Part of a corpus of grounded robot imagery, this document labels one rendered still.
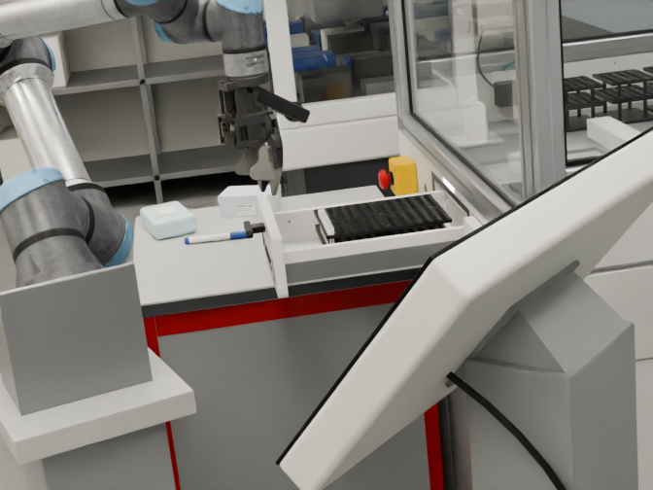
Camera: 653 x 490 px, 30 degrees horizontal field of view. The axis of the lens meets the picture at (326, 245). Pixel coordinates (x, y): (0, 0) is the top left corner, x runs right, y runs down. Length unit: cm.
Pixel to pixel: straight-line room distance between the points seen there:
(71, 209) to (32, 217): 7
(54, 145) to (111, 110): 422
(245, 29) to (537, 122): 63
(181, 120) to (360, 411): 533
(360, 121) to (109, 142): 357
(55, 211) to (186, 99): 444
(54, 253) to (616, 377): 94
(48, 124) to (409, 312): 127
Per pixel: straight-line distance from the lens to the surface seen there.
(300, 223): 227
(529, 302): 122
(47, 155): 216
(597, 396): 125
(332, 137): 295
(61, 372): 189
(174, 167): 601
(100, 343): 189
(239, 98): 207
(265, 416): 240
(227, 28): 205
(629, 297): 173
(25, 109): 222
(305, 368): 237
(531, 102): 162
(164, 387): 191
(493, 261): 103
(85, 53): 634
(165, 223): 265
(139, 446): 193
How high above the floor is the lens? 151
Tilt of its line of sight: 18 degrees down
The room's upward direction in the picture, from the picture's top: 6 degrees counter-clockwise
